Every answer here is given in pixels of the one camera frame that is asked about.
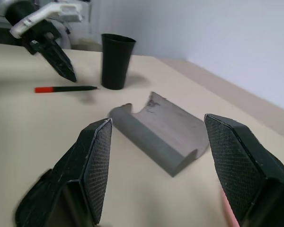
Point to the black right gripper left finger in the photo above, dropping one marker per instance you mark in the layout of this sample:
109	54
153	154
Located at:
71	179

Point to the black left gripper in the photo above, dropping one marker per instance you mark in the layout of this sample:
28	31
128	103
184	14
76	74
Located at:
41	29

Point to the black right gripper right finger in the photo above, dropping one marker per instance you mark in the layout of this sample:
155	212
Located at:
246	170

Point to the black plastic cup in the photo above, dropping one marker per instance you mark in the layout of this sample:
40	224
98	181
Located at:
116	63

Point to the grey open glasses case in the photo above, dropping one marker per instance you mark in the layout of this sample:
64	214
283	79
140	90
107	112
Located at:
163	137

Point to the black marker with red cap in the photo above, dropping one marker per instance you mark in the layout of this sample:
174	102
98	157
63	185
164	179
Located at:
61	89

